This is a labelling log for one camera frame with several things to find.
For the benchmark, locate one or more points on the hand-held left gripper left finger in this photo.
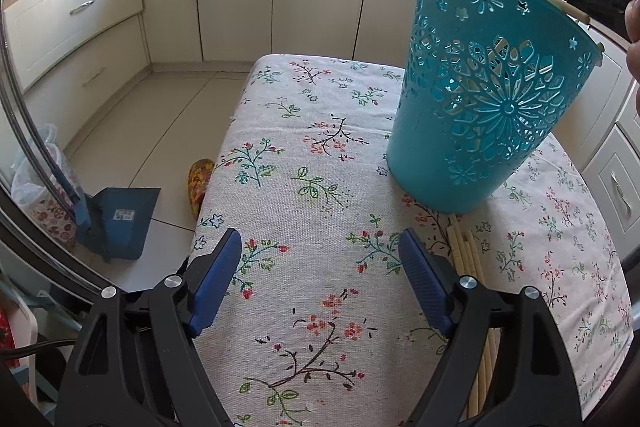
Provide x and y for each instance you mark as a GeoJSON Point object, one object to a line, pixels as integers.
{"type": "Point", "coordinates": [215, 277]}

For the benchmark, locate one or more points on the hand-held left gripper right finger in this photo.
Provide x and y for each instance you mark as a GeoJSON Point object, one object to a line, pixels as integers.
{"type": "Point", "coordinates": [425, 277]}

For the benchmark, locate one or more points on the pile of wooden chopsticks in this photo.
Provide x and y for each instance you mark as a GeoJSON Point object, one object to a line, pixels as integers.
{"type": "Point", "coordinates": [467, 252]}

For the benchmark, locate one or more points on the teal perforated plastic basket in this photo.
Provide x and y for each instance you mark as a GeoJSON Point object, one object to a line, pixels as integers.
{"type": "Point", "coordinates": [450, 132]}

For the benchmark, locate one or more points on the person's right hand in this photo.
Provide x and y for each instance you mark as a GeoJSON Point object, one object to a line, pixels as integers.
{"type": "Point", "coordinates": [635, 22]}

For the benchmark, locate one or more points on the orange patterned slipper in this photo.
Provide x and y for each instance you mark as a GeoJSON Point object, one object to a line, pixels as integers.
{"type": "Point", "coordinates": [199, 187]}

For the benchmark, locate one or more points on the blue dustpan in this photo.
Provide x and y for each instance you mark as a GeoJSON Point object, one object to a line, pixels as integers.
{"type": "Point", "coordinates": [125, 227]}

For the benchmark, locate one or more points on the floral tablecloth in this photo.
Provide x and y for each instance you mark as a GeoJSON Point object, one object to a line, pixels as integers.
{"type": "Point", "coordinates": [310, 217]}

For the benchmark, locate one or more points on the pink floral bin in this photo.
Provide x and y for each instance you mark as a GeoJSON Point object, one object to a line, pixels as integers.
{"type": "Point", "coordinates": [50, 222]}

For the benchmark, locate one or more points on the white three-drawer base cabinet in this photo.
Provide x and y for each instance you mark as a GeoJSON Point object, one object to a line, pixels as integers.
{"type": "Point", "coordinates": [615, 177]}

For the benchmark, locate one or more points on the white blue shoe rack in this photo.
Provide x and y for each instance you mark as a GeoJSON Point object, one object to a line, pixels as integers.
{"type": "Point", "coordinates": [25, 327]}

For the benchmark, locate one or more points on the clear plastic bag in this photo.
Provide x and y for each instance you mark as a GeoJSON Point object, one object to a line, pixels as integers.
{"type": "Point", "coordinates": [35, 187]}

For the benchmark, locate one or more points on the white two-drawer base cabinet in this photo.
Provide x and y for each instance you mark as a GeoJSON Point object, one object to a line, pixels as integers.
{"type": "Point", "coordinates": [60, 42]}

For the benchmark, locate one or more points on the metal sliding door frame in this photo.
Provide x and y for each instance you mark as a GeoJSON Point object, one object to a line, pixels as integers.
{"type": "Point", "coordinates": [30, 247]}

